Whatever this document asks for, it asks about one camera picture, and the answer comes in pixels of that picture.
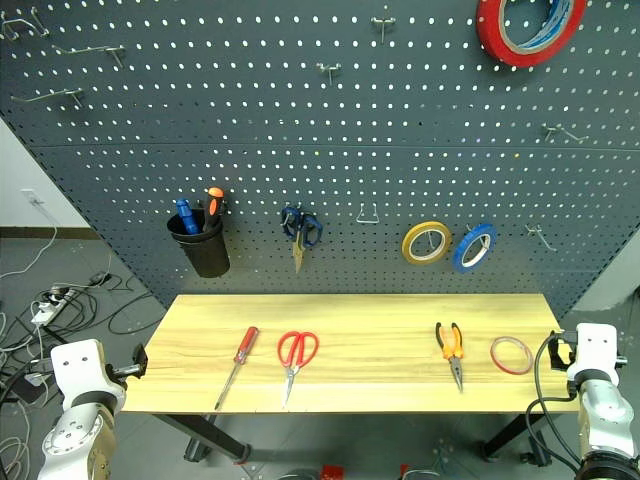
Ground red handled scissors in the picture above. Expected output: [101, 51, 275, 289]
[277, 330, 320, 409]

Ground large red tape roll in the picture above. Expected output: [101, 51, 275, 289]
[475, 0, 589, 69]

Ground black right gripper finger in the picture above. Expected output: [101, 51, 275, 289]
[548, 329, 576, 372]

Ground metal pegboard hook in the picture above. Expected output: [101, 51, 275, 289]
[524, 224, 558, 253]
[10, 88, 86, 108]
[541, 124, 590, 145]
[315, 62, 343, 86]
[51, 44, 127, 69]
[370, 16, 398, 44]
[0, 11, 51, 42]

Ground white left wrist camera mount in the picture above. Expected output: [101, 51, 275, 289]
[49, 338, 112, 401]

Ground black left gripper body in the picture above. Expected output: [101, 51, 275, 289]
[104, 363, 142, 397]

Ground black table leg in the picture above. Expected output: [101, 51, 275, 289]
[480, 413, 545, 460]
[151, 413, 252, 465]

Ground white power strip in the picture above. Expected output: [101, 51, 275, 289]
[30, 283, 77, 327]

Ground grey pegboard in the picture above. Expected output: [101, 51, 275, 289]
[0, 0, 640, 321]

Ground white wall cable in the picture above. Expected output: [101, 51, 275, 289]
[0, 197, 60, 281]

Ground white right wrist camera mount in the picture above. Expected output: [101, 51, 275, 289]
[569, 322, 620, 382]

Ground blue tape roll inside red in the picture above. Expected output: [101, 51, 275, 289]
[514, 0, 576, 55]

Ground red handled screwdriver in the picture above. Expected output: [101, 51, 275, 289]
[214, 325, 260, 412]

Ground orange black handled screwdriver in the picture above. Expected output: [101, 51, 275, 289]
[201, 186, 225, 233]

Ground white coiled floor cable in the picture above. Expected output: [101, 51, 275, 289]
[0, 397, 32, 480]

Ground blue handled screwdriver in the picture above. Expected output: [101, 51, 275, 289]
[174, 198, 201, 236]

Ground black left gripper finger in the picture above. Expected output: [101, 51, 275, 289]
[132, 343, 150, 379]

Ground blue handled scissors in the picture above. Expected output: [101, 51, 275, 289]
[280, 203, 324, 275]

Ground yellow tape roll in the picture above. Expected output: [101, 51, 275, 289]
[401, 220, 454, 266]

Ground orange handled needle-nose pliers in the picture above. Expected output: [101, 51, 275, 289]
[434, 321, 466, 394]

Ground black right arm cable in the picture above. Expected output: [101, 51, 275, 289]
[524, 331, 584, 474]

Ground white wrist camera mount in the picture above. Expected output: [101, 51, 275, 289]
[49, 338, 112, 401]
[569, 322, 620, 382]

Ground thin red tape ring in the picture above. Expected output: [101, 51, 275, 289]
[489, 335, 534, 375]

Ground black floor cable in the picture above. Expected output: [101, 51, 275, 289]
[59, 272, 169, 337]

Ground black plastic cup holder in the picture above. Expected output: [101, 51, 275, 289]
[166, 208, 232, 279]

